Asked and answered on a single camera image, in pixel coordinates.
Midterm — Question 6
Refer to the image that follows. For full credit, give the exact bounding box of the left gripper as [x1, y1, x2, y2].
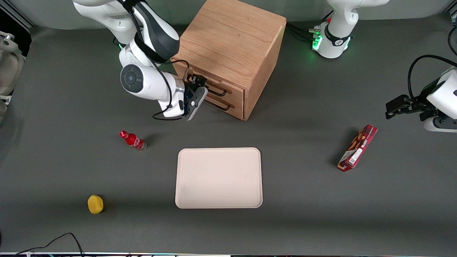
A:
[385, 68, 457, 122]

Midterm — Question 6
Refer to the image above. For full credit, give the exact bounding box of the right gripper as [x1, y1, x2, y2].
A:
[158, 74, 208, 119]

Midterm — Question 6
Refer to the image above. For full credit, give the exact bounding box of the black longer drawer handle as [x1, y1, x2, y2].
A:
[205, 83, 235, 97]

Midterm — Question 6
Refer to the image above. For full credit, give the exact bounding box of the wooden drawer with larger front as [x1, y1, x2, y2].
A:
[172, 58, 245, 106]

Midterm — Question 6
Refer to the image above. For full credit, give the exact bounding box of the wooden drawer with smaller front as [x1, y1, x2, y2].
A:
[200, 91, 245, 120]

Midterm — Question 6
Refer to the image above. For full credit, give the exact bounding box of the wooden two-drawer cabinet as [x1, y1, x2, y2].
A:
[168, 0, 287, 121]

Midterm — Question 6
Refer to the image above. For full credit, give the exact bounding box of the red snack box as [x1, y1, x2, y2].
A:
[337, 124, 378, 172]

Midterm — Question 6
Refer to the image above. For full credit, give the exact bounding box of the red soda bottle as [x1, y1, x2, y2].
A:
[119, 131, 147, 151]

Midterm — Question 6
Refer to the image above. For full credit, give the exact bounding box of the cream rectangular tray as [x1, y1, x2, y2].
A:
[175, 147, 263, 209]

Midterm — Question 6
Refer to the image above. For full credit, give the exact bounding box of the yellow lemon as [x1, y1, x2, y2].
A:
[87, 195, 104, 215]

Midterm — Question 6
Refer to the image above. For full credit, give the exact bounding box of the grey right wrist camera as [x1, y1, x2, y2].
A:
[186, 87, 209, 121]

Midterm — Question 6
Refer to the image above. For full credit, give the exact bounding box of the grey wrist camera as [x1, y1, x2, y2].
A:
[186, 87, 209, 121]
[423, 116, 457, 133]

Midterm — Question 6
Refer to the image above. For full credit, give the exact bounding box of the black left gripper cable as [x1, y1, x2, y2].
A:
[408, 55, 457, 100]

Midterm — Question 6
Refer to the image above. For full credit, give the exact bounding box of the black shorter drawer handle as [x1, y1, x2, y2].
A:
[203, 97, 236, 111]

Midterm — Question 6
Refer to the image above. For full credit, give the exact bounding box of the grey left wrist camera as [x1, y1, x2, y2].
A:
[423, 116, 457, 133]

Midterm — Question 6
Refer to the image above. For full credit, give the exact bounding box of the black right arm hose cable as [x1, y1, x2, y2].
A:
[121, 0, 191, 121]

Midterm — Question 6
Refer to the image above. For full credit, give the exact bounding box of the black left arm base cable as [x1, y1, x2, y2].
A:
[287, 11, 334, 42]

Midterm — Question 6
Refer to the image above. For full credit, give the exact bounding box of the aluminium frame profile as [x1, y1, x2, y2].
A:
[0, 5, 37, 30]

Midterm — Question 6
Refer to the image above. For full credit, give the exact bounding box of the black cable at table edge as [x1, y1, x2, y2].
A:
[14, 233, 85, 257]

